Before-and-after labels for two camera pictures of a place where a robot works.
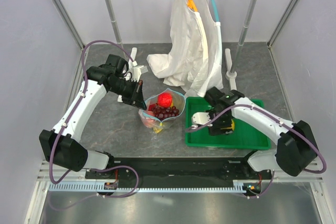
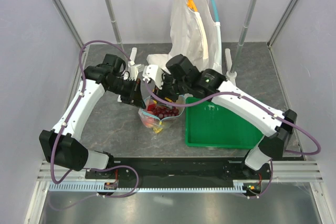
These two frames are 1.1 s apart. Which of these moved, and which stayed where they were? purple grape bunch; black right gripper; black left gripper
Moved: black right gripper
Stayed: black left gripper; purple grape bunch
